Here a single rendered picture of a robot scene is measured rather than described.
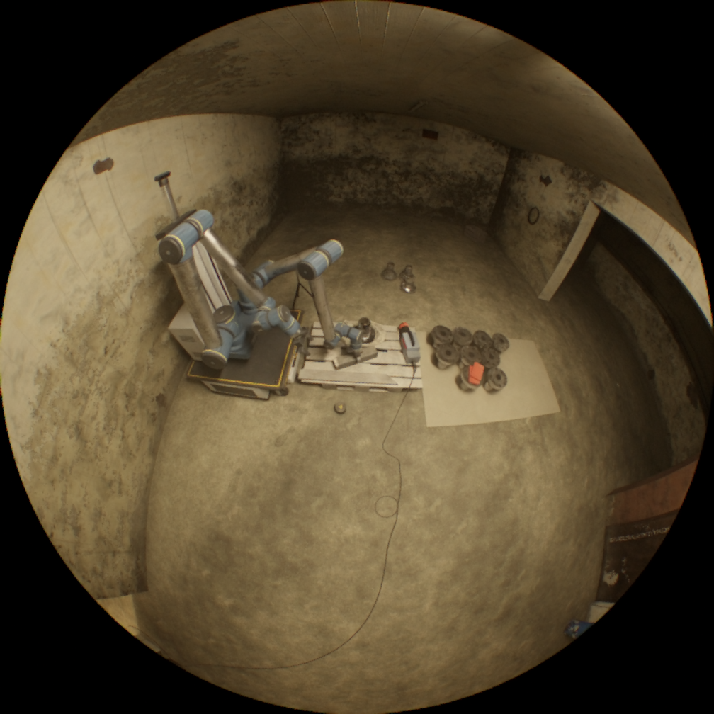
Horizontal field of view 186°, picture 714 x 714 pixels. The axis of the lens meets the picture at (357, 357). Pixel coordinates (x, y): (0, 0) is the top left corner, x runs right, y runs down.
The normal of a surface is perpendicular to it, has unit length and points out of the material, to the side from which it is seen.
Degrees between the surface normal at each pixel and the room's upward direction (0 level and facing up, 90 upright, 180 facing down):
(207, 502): 0
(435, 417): 0
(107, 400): 90
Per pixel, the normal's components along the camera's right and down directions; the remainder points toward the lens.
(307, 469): 0.03, -0.57
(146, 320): 1.00, 0.06
